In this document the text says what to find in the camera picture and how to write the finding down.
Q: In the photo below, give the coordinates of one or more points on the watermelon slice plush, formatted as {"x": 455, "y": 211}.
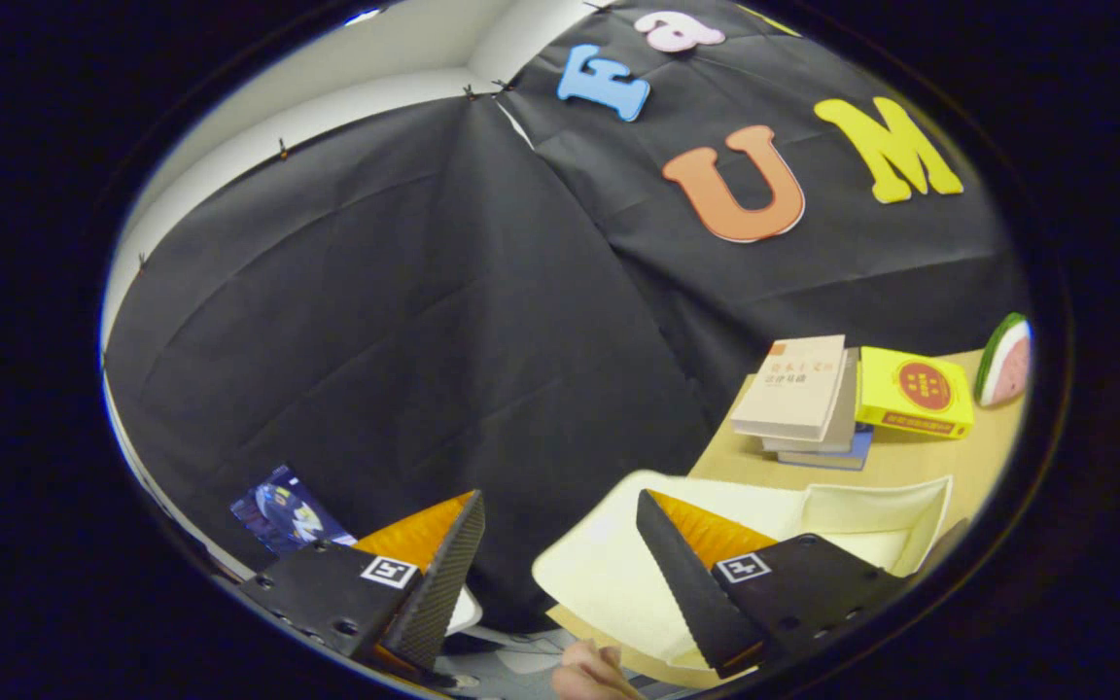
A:
{"x": 1005, "y": 365}

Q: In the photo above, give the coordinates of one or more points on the black backdrop cloth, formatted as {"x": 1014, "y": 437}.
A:
{"x": 375, "y": 340}

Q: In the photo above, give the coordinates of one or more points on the yellow book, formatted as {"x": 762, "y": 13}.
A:
{"x": 915, "y": 389}

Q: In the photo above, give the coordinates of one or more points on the cream fabric storage box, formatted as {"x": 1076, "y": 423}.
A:
{"x": 609, "y": 574}

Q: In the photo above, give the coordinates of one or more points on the beige book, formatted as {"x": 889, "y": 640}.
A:
{"x": 793, "y": 384}

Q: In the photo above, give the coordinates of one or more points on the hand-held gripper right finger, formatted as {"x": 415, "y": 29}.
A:
{"x": 686, "y": 583}

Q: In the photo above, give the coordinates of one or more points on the blue printed sheet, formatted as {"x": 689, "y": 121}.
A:
{"x": 288, "y": 510}

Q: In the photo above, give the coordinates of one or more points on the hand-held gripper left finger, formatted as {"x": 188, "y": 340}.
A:
{"x": 443, "y": 583}

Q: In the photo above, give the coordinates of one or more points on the grey book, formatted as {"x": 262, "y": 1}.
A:
{"x": 844, "y": 418}

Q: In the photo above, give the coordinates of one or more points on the blue book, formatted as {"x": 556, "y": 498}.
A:
{"x": 842, "y": 459}

